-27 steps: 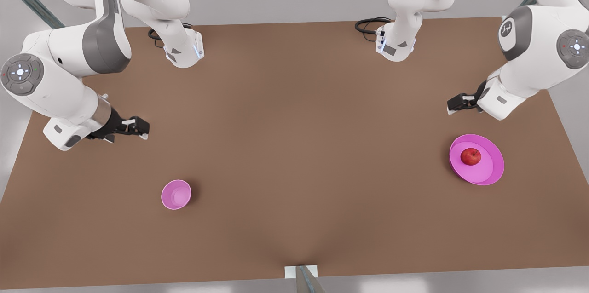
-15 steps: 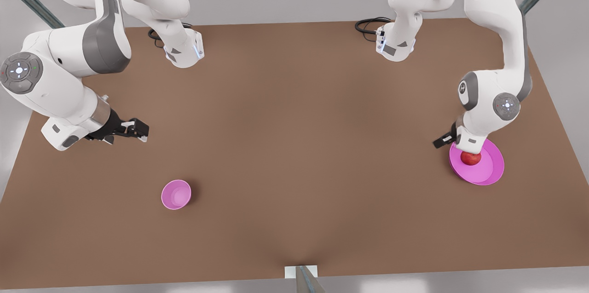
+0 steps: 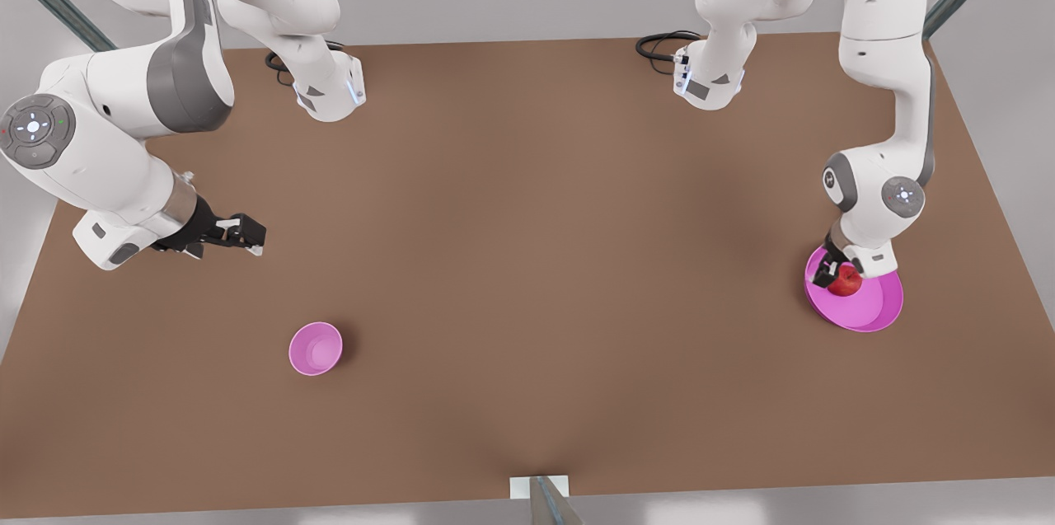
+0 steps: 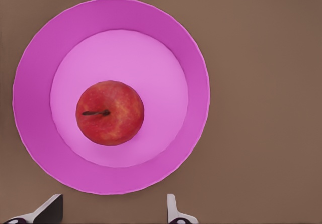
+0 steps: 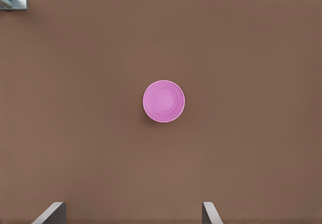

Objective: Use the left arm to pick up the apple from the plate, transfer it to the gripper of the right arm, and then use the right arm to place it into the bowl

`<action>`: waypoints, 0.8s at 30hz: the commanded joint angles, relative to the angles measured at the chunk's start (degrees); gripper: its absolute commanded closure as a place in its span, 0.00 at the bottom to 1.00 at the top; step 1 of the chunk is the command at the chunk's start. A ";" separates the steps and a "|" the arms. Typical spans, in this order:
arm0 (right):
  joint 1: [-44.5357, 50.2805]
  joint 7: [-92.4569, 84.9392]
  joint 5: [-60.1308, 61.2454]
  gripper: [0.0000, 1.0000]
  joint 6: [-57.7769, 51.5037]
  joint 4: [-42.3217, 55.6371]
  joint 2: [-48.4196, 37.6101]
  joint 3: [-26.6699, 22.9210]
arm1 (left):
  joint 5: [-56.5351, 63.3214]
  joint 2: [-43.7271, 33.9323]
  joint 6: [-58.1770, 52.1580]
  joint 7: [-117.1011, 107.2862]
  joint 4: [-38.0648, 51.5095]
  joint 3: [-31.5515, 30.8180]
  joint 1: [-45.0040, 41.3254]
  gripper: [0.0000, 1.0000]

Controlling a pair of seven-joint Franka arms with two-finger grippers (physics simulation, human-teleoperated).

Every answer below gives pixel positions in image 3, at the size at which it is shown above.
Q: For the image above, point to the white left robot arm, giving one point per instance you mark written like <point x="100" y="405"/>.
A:
<point x="886" y="39"/>

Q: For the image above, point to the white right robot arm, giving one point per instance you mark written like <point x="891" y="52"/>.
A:
<point x="124" y="96"/>

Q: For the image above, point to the pink plate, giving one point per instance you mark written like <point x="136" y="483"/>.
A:
<point x="865" y="302"/>

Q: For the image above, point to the red apple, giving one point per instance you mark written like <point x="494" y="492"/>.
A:
<point x="846" y="282"/>

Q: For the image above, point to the pink bowl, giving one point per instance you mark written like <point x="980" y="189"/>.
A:
<point x="316" y="349"/>

